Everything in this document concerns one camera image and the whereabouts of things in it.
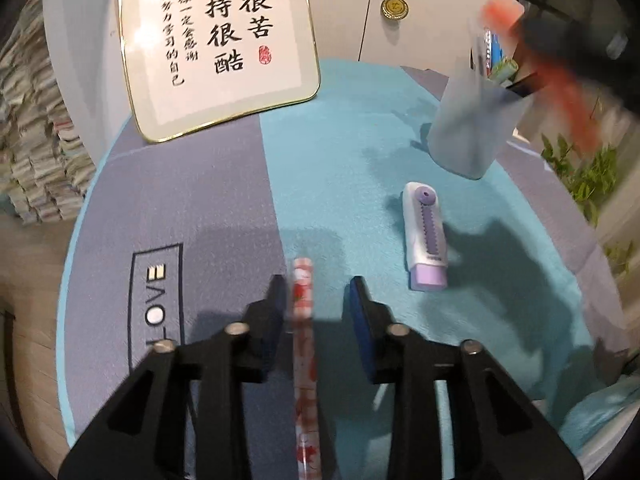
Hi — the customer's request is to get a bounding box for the green pen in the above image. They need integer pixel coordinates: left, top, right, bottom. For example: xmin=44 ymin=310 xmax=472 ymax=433
xmin=490 ymin=58 xmax=521 ymax=87

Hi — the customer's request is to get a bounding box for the orange pen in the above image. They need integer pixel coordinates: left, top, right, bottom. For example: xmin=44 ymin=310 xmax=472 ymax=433
xmin=481 ymin=0 xmax=602 ymax=155

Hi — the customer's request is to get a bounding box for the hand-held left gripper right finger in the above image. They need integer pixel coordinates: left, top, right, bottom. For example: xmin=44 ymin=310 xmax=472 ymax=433
xmin=345 ymin=276 xmax=586 ymax=480

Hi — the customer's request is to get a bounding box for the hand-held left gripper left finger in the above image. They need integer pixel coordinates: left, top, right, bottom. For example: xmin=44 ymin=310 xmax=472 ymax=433
xmin=57 ymin=275 xmax=289 ymax=480

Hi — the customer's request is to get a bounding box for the stack of old newspapers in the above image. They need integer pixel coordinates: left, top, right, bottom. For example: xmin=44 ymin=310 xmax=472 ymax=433
xmin=0 ymin=0 xmax=97 ymax=226

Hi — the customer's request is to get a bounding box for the red floral print pen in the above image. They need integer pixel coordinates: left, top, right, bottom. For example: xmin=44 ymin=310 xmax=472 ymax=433
xmin=290 ymin=257 xmax=322 ymax=480

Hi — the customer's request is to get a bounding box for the white calligraphy plaque gold rim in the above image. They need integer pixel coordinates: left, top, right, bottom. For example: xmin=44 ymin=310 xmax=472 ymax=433
xmin=118 ymin=0 xmax=322 ymax=144

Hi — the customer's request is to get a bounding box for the green leafy plant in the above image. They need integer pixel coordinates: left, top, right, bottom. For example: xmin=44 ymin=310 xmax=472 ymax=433
xmin=540 ymin=132 xmax=636 ymax=277

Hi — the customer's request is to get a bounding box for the grey and teal printed mat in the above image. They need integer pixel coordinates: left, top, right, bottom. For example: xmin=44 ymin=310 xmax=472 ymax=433
xmin=55 ymin=57 xmax=632 ymax=480

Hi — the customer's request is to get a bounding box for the white purple retractable eraser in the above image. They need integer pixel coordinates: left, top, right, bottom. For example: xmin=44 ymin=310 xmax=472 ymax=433
xmin=402 ymin=181 xmax=450 ymax=293

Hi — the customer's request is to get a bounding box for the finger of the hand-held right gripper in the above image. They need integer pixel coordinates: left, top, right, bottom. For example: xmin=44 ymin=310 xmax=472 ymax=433
xmin=502 ymin=57 xmax=547 ymax=100

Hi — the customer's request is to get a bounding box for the translucent white pen cup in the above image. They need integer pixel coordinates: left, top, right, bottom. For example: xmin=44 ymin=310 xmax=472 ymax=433
xmin=429 ymin=19 xmax=538 ymax=182

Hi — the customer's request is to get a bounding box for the blue pen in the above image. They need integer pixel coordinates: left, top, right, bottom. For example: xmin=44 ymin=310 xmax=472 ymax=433
xmin=482 ymin=29 xmax=507 ymax=77

